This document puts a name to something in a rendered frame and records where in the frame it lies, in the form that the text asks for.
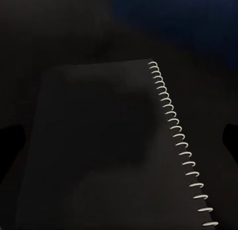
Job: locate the notebook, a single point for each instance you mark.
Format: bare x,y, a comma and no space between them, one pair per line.
106,153

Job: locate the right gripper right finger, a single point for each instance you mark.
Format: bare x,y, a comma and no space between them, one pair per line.
230,140

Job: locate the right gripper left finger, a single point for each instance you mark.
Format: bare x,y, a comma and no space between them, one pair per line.
12,140

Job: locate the desk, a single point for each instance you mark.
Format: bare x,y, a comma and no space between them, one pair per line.
193,42

